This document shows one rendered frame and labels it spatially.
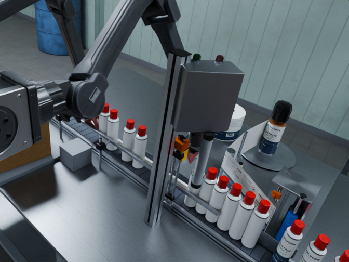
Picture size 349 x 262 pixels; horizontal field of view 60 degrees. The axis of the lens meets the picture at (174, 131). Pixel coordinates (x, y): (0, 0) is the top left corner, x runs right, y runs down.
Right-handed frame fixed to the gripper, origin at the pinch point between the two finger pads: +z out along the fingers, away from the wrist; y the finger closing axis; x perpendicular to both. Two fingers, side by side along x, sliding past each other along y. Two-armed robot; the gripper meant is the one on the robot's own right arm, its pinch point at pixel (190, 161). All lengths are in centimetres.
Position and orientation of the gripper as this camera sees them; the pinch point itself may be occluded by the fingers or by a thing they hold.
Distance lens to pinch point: 122.3
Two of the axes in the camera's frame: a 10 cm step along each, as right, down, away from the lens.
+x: -6.2, 3.6, -7.0
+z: -1.4, 8.3, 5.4
